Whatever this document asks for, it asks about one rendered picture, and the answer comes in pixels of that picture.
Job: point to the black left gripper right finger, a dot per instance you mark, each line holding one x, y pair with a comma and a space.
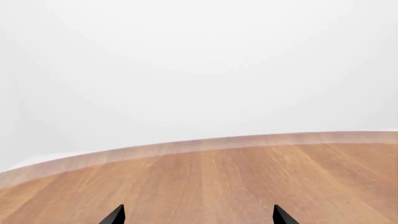
281, 217

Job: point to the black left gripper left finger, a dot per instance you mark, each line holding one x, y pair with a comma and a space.
116, 217

